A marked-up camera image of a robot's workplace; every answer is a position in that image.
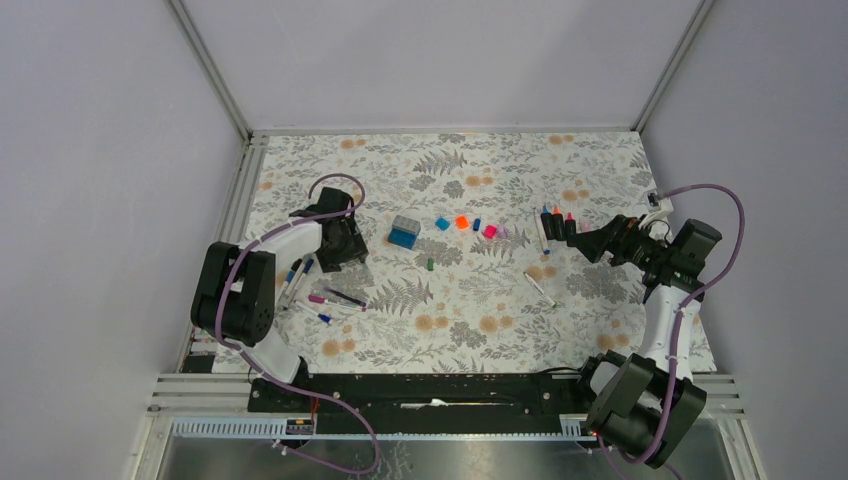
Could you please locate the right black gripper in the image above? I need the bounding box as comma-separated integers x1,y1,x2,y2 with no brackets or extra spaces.
567,215,672,272

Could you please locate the pink highlighter black body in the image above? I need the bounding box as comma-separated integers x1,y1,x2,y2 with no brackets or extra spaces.
564,212,577,247

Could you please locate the purple gel pen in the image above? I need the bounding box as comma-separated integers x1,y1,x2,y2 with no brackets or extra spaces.
323,286,367,309

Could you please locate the orange highlighter black body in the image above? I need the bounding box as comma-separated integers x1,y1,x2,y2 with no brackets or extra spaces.
552,207,566,241

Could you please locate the blue white whiteboard marker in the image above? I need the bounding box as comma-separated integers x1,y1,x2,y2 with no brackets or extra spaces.
534,215,550,255

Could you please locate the blue highlighter black body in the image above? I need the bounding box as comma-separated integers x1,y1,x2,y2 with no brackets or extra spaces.
540,206,556,240

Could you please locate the thin white green pen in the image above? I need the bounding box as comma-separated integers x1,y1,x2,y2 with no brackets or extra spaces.
523,272,557,309

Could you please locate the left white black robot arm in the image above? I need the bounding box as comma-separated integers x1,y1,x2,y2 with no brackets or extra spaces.
190,187,368,411

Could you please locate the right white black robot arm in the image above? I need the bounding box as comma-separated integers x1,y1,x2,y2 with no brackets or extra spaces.
565,215,722,469

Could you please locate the black blue marker pair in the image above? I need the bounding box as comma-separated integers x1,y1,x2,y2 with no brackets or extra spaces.
280,254,315,310

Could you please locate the blue grey toy brick block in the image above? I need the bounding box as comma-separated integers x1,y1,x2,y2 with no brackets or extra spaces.
387,215,421,250

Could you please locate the floral patterned table mat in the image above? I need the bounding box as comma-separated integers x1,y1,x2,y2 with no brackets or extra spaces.
245,132,655,373

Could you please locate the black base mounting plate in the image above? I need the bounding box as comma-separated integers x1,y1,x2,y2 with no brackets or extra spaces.
247,367,596,435

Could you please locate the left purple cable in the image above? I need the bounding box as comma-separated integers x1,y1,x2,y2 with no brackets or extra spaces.
215,173,382,477

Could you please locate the purple cable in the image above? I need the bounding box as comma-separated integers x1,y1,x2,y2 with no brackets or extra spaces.
596,184,747,480
215,173,382,477

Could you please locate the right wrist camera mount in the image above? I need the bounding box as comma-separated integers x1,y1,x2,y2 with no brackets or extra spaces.
643,190,674,223

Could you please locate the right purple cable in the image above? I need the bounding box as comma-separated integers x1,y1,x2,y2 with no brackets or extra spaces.
596,184,747,480

